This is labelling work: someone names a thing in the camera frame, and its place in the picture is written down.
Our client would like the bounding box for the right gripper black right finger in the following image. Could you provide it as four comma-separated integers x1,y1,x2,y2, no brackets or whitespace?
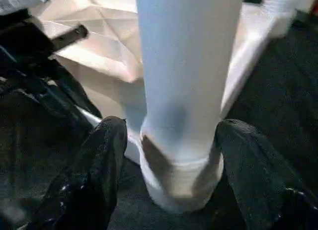
214,118,318,230

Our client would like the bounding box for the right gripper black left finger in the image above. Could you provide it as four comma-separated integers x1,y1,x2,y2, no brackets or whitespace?
36,115,129,230

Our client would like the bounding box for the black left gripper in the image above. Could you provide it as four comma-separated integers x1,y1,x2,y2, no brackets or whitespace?
0,8,103,120

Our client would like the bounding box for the white plastic table top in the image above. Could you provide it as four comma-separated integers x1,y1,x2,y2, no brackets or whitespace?
37,0,297,164

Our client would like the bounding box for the black shiny mat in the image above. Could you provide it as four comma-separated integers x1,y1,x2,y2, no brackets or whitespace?
0,6,318,230

